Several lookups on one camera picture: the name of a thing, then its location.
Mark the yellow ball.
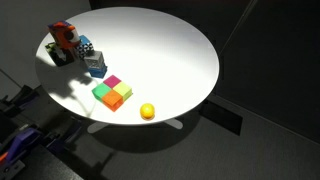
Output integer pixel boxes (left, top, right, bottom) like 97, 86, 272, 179
140, 103, 155, 120

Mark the black green patterned cube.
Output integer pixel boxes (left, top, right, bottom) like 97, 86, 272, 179
45, 42, 75, 67

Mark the black equipment at left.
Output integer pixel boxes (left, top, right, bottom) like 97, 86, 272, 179
0, 85, 83, 180

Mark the gray block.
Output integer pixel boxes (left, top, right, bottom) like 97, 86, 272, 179
84, 51, 104, 69

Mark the black white triangle cube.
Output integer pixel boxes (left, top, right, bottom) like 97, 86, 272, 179
76, 35, 94, 59

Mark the orange patterned cube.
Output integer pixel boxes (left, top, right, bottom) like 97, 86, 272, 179
48, 21, 80, 49

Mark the four-colour square block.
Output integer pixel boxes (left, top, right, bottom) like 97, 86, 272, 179
92, 75, 133, 112

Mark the blue block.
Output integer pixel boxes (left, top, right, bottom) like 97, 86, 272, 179
88, 66, 107, 78

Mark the purple clamp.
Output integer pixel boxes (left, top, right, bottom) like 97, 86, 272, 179
0, 128, 42, 165

